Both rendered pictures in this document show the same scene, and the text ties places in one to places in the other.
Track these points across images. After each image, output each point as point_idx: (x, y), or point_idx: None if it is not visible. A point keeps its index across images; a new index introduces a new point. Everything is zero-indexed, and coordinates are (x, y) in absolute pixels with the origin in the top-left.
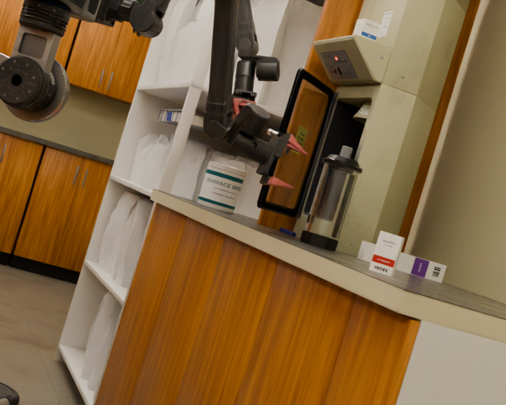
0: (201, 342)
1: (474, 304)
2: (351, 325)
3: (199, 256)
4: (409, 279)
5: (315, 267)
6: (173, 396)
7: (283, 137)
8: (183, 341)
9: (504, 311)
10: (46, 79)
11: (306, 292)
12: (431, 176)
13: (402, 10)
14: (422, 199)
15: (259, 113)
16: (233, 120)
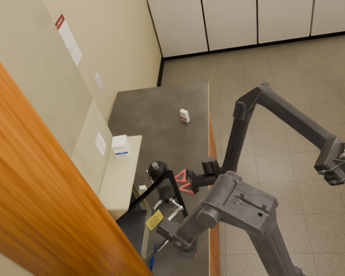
0: (211, 239)
1: (172, 101)
2: None
3: None
4: (163, 137)
5: (208, 120)
6: (214, 269)
7: (187, 176)
8: (212, 270)
9: (151, 114)
10: None
11: None
12: (15, 265)
13: (103, 119)
14: (24, 275)
15: (208, 157)
16: (220, 167)
